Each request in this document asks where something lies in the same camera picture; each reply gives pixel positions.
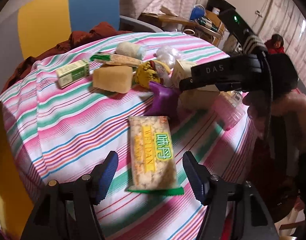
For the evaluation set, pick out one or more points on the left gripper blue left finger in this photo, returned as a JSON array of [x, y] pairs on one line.
[[102, 176]]

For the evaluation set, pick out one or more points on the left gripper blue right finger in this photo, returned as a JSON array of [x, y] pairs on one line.
[[198, 177]]

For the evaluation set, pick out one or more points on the popcorn snack bag green trim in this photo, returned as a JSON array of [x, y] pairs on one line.
[[153, 165]]

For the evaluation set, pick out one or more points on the purple snack pouch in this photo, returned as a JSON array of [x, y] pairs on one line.
[[165, 100]]

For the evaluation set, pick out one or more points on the yellow sponge block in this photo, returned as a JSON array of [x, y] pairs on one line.
[[113, 78]]

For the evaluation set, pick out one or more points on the right hand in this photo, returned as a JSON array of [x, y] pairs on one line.
[[288, 111]]

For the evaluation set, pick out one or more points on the person in red jacket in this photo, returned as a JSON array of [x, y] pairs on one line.
[[275, 45]]

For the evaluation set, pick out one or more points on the pink clear plastic bottle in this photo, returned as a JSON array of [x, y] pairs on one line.
[[228, 107]]

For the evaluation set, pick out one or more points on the beige cardboard box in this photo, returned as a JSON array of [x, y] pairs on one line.
[[194, 98]]

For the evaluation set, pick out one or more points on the wooden desk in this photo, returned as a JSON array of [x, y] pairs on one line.
[[182, 25]]

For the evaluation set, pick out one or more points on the striped pink green tablecloth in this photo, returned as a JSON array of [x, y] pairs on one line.
[[63, 133]]

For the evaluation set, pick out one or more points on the blue bag on desk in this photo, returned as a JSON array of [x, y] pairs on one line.
[[197, 12]]

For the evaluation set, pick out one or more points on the white plastic bag bundle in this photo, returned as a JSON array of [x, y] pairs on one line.
[[168, 55]]

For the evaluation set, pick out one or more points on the green white small box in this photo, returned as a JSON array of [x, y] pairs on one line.
[[70, 73]]

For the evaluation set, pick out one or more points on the yellow patterned rolled sock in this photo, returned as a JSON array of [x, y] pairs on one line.
[[152, 71]]

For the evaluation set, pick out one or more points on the cracker pack clear wrap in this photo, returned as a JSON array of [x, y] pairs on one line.
[[115, 59]]

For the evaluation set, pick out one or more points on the cream blue rolled sock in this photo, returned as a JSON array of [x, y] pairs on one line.
[[131, 50]]

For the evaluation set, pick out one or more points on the dark red garment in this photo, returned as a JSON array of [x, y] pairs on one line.
[[76, 39]]

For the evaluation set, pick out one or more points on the blue yellow grey chair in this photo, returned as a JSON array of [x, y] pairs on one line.
[[41, 24]]

